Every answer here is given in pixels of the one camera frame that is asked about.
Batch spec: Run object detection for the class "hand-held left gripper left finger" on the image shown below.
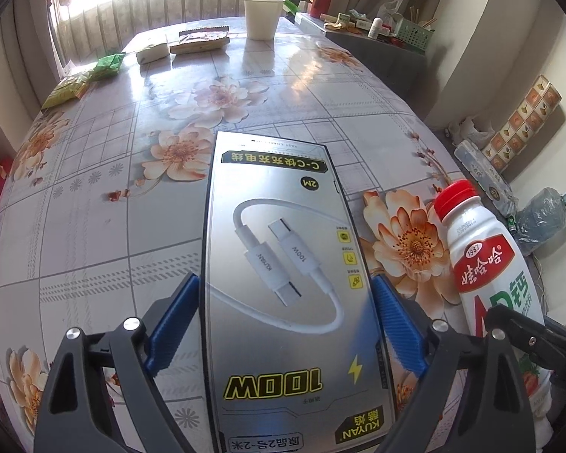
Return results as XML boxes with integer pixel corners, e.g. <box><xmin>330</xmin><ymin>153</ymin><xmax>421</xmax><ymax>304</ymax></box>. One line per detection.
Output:
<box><xmin>35</xmin><ymin>273</ymin><xmax>201</xmax><ymax>453</ymax></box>

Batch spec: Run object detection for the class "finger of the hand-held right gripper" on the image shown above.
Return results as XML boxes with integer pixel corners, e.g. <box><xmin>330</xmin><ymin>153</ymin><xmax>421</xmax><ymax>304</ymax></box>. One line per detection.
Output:
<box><xmin>488</xmin><ymin>304</ymin><xmax>566</xmax><ymax>384</ymax></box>

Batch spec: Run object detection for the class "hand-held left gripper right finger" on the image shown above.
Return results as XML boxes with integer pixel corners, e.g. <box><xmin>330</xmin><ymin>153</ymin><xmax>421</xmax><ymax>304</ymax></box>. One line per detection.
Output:
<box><xmin>372</xmin><ymin>274</ymin><xmax>534</xmax><ymax>453</ymax></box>

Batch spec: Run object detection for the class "white milk bottle red cap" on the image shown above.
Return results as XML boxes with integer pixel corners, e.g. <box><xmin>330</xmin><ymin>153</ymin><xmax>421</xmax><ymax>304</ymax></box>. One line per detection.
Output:
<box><xmin>434</xmin><ymin>179</ymin><xmax>555</xmax><ymax>451</ymax></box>

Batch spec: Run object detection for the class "silver black cable box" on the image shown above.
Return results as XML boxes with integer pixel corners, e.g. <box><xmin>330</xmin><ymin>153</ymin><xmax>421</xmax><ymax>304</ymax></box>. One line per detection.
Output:
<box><xmin>200</xmin><ymin>129</ymin><xmax>399</xmax><ymax>453</ymax></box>

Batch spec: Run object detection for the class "floral tablecloth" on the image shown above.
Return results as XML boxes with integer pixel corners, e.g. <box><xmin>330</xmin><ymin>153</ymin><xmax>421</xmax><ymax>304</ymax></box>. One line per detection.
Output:
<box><xmin>0</xmin><ymin>14</ymin><xmax>548</xmax><ymax>453</ymax></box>

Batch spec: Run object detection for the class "clear water jug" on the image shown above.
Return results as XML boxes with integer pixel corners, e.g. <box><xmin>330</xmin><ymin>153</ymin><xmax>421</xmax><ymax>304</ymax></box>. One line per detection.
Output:
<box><xmin>514</xmin><ymin>189</ymin><xmax>566</xmax><ymax>256</ymax></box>

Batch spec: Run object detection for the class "toilet paper pack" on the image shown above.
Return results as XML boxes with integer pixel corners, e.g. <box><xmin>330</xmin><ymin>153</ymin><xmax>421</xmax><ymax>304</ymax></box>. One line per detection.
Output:
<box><xmin>454</xmin><ymin>140</ymin><xmax>518</xmax><ymax>216</ymax></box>

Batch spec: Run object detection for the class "white plastic bag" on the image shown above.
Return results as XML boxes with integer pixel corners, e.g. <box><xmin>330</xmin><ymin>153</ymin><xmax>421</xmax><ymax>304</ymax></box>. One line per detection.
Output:
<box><xmin>448</xmin><ymin>117</ymin><xmax>482</xmax><ymax>150</ymax></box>
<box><xmin>377</xmin><ymin>0</ymin><xmax>404</xmax><ymax>24</ymax></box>

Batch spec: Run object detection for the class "patterned tile board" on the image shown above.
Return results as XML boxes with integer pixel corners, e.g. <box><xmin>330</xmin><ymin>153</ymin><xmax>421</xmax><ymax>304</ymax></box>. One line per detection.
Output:
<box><xmin>488</xmin><ymin>74</ymin><xmax>563</xmax><ymax>175</ymax></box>

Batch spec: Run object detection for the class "grey cabinet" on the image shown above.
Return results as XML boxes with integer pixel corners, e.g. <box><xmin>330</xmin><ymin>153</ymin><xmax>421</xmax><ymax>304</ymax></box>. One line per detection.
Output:
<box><xmin>295</xmin><ymin>12</ymin><xmax>430</xmax><ymax>120</ymax></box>

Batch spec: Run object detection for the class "yellow green snack packet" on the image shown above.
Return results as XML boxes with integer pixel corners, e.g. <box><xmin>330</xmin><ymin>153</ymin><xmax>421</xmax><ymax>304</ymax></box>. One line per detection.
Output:
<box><xmin>42</xmin><ymin>70</ymin><xmax>99</xmax><ymax>109</ymax></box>

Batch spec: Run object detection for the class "small green snack packet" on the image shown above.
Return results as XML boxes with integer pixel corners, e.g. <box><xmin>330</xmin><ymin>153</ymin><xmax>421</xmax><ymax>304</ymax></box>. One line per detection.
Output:
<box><xmin>96</xmin><ymin>53</ymin><xmax>126</xmax><ymax>79</ymax></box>

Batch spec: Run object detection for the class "white small block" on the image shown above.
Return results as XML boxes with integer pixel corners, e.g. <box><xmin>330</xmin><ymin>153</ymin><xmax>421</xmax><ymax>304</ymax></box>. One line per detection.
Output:
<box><xmin>136</xmin><ymin>42</ymin><xmax>171</xmax><ymax>64</ymax></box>

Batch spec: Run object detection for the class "brown snack packet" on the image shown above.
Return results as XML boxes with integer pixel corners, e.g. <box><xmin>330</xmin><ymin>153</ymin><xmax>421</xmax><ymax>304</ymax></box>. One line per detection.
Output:
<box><xmin>170</xmin><ymin>27</ymin><xmax>230</xmax><ymax>55</ymax></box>

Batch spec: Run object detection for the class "green plastic basket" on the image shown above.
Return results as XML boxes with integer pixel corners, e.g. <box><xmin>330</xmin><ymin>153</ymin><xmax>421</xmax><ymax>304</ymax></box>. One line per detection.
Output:
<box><xmin>396</xmin><ymin>16</ymin><xmax>435</xmax><ymax>52</ymax></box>

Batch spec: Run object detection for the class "beige curtain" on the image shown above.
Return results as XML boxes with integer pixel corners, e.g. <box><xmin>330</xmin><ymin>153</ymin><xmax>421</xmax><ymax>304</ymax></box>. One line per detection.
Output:
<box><xmin>0</xmin><ymin>0</ymin><xmax>64</xmax><ymax>119</ymax></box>

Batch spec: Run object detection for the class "grey slatted panel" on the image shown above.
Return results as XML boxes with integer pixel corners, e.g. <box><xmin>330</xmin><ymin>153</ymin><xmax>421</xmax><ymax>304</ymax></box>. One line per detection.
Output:
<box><xmin>56</xmin><ymin>0</ymin><xmax>293</xmax><ymax>64</ymax></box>

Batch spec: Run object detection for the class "white paper cup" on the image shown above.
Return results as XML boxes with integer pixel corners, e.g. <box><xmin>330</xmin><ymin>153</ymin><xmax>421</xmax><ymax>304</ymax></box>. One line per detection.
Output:
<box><xmin>242</xmin><ymin>0</ymin><xmax>284</xmax><ymax>41</ymax></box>

